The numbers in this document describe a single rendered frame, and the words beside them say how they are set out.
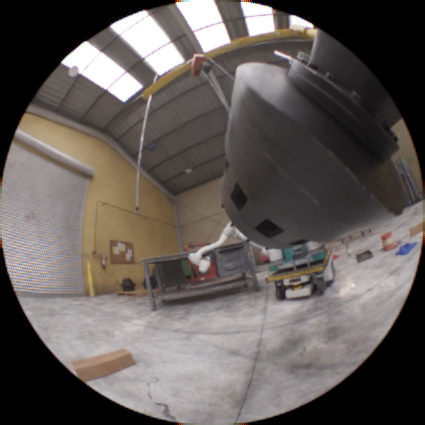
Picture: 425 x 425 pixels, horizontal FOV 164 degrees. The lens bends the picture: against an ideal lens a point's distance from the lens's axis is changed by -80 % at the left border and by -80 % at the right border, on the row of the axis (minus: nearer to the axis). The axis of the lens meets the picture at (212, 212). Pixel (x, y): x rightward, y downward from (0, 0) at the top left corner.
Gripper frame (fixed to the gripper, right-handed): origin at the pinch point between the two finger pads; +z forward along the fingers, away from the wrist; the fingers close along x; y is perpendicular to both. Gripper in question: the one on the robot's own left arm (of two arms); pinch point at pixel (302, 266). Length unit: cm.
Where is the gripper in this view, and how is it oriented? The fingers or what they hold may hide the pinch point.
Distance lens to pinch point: 140.0
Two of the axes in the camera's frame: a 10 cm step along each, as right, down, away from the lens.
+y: -7.5, -0.7, -6.6
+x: 6.3, -3.9, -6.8
